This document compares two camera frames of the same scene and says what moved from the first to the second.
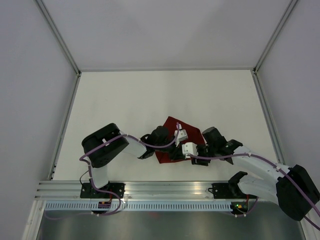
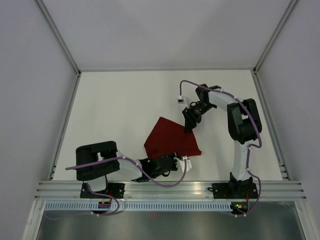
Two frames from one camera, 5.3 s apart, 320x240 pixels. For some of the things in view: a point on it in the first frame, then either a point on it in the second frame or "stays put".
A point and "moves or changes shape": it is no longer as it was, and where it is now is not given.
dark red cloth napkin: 194,135 moves or changes shape
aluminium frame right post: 291,4 stays put
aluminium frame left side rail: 64,127 stays put
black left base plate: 88,191 stays put
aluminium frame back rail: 142,69 stays put
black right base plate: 228,191 stays put
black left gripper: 177,153 to 174,156
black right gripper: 197,161 to 191,119
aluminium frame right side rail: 267,117 stays put
